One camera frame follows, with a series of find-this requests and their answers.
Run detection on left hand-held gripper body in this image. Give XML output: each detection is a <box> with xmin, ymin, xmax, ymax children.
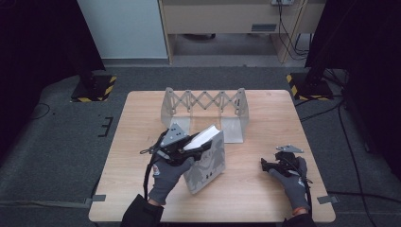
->
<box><xmin>139</xmin><ymin>123</ymin><xmax>195</xmax><ymax>167</ymax></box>

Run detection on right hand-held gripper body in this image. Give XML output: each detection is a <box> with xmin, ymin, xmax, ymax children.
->
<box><xmin>275</xmin><ymin>144</ymin><xmax>305</xmax><ymax>178</ymax></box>

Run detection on grey hardcover book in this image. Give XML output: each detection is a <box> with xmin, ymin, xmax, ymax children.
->
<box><xmin>183</xmin><ymin>123</ymin><xmax>227</xmax><ymax>195</ymax></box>

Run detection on extendable metal book rack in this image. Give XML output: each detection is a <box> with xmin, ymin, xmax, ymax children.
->
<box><xmin>160</xmin><ymin>87</ymin><xmax>250</xmax><ymax>145</ymax></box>

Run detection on person's right hand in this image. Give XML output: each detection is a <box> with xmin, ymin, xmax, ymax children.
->
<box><xmin>269</xmin><ymin>156</ymin><xmax>312</xmax><ymax>215</ymax></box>

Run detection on person's left hand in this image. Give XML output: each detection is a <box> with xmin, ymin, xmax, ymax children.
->
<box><xmin>148</xmin><ymin>156</ymin><xmax>196</xmax><ymax>206</ymax></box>

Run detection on grey tape piece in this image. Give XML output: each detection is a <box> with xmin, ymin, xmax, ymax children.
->
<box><xmin>316</xmin><ymin>195</ymin><xmax>340</xmax><ymax>205</ymax></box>
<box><xmin>84</xmin><ymin>194</ymin><xmax>107</xmax><ymax>206</ymax></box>

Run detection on black tape mark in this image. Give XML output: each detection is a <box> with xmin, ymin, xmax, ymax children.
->
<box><xmin>97</xmin><ymin>116</ymin><xmax>114</xmax><ymax>138</ymax></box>

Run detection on black yellow striped stand base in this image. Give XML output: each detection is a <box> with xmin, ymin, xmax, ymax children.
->
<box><xmin>286</xmin><ymin>72</ymin><xmax>335</xmax><ymax>102</ymax></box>
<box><xmin>70</xmin><ymin>74</ymin><xmax>117</xmax><ymax>103</ymax></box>

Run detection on white panel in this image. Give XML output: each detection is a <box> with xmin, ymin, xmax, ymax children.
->
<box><xmin>76</xmin><ymin>0</ymin><xmax>168</xmax><ymax>60</ymax></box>

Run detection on dark curtain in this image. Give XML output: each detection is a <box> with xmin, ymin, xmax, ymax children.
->
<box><xmin>0</xmin><ymin>0</ymin><xmax>107</xmax><ymax>159</ymax></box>
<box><xmin>304</xmin><ymin>0</ymin><xmax>401</xmax><ymax>181</ymax></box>

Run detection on right hand-held gripper cable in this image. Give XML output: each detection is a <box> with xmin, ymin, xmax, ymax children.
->
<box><xmin>282</xmin><ymin>157</ymin><xmax>314</xmax><ymax>217</ymax></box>

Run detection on hand-held gripper cable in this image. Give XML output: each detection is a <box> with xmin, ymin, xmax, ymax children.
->
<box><xmin>143</xmin><ymin>152</ymin><xmax>162</xmax><ymax>201</ymax></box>
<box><xmin>282</xmin><ymin>157</ymin><xmax>314</xmax><ymax>217</ymax></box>

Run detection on left hand-held gripper cable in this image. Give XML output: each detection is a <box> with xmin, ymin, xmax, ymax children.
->
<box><xmin>143</xmin><ymin>152</ymin><xmax>162</xmax><ymax>201</ymax></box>

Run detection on black floor cable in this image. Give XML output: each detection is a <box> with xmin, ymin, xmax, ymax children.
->
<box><xmin>294</xmin><ymin>94</ymin><xmax>346</xmax><ymax>123</ymax></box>
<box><xmin>337</xmin><ymin>100</ymin><xmax>379</xmax><ymax>227</ymax></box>
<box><xmin>29</xmin><ymin>102</ymin><xmax>51</xmax><ymax>121</ymax></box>
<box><xmin>327</xmin><ymin>190</ymin><xmax>401</xmax><ymax>201</ymax></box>

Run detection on black hanging cable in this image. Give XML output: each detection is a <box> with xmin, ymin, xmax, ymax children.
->
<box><xmin>276</xmin><ymin>3</ymin><xmax>311</xmax><ymax>61</ymax></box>

